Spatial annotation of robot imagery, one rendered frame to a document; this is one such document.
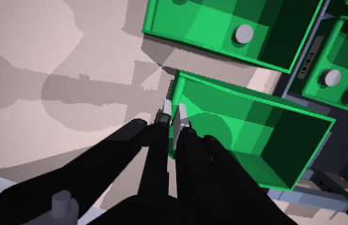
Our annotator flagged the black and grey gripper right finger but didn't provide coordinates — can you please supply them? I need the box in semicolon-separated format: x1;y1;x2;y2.
173;103;298;225

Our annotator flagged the dark grey metal shelf rack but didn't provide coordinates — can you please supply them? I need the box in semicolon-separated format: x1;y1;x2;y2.
262;0;348;215

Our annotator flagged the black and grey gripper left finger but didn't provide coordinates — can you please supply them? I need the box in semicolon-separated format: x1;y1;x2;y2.
0;99;172;225

